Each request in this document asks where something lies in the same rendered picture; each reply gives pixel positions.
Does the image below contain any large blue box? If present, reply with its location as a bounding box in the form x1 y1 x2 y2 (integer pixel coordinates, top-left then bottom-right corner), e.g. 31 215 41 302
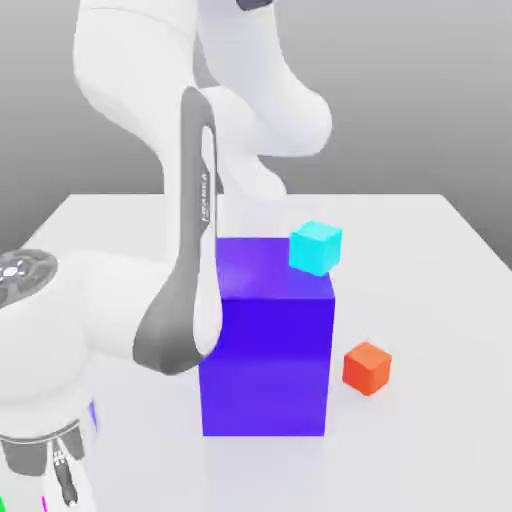
198 236 336 438

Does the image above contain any small orange cube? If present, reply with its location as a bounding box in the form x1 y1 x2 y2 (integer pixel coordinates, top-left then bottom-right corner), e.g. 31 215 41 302
341 340 393 398

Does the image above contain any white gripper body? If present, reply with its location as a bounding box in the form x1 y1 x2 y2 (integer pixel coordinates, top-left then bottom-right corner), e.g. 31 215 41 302
38 459 98 512

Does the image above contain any small cyan cube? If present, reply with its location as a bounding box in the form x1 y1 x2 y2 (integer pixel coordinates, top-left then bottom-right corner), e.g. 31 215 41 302
288 220 344 278

